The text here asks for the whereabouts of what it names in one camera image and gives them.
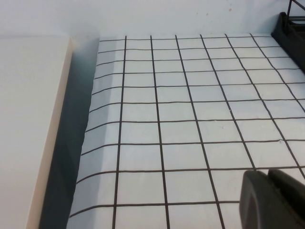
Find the white grid-pattern table cover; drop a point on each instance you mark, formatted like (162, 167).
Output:
(178, 119)

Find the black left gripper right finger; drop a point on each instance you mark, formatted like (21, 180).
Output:
(289, 179)

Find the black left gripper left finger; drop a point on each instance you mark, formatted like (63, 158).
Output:
(267, 205)

